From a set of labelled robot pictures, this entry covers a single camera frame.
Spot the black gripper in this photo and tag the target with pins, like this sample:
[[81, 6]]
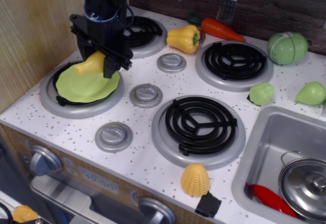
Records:
[[105, 37]]

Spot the yellow toy banana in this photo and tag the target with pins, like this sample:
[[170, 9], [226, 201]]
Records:
[[94, 64]]

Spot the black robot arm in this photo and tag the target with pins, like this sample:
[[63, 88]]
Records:
[[107, 11]]

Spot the light green plate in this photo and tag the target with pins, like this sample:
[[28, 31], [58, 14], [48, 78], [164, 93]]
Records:
[[84, 88]]

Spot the rear left stove burner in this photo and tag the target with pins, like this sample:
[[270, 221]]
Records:
[[145, 37]]

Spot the middle silver stove knob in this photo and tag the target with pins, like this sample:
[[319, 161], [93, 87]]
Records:
[[146, 96]]

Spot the silver stove knob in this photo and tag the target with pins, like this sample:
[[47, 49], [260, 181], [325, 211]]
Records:
[[171, 63], [113, 137], [146, 96]]

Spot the front left stove burner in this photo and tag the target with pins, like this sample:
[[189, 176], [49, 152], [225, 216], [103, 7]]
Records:
[[63, 108]]

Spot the rear silver stove knob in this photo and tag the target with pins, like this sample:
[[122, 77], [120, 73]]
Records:
[[171, 63]]

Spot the front silver stove knob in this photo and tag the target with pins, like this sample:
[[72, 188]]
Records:
[[113, 137]]

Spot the yellow toy bell pepper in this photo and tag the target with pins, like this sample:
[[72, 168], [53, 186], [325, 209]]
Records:
[[185, 39]]

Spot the orange toy carrot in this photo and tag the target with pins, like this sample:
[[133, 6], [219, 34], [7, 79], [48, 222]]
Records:
[[213, 27]]

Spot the left silver oven knob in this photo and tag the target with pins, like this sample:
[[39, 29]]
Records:
[[44, 161]]

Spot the silver oven knob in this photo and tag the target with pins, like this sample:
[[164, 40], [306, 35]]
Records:
[[44, 161], [155, 212]]

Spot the oven clock display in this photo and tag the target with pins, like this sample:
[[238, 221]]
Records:
[[99, 180]]

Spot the front right stove burner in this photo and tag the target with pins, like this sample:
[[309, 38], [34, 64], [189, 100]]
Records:
[[198, 129]]

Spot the yellow toy corn piece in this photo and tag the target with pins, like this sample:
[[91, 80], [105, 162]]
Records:
[[195, 180]]

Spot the right silver oven knob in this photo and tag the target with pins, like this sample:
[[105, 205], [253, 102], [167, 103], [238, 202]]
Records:
[[155, 212]]

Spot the small green toy vegetable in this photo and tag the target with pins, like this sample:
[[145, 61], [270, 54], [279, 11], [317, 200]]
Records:
[[260, 94]]

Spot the orange toy on floor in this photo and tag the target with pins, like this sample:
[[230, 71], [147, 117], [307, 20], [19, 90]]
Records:
[[23, 214]]

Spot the silver sink basin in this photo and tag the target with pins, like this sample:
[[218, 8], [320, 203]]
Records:
[[275, 132]]

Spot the green toy cabbage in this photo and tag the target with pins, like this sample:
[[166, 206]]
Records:
[[287, 48]]

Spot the green toy pear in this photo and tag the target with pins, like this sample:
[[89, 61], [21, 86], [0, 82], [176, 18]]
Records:
[[312, 93]]

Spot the red toy object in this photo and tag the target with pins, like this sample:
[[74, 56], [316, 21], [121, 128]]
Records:
[[270, 199]]

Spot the steel pot with lid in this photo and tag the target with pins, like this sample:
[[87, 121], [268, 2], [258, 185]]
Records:
[[302, 185]]

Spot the silver oven door handle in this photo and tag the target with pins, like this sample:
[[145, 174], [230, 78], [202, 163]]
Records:
[[61, 195]]

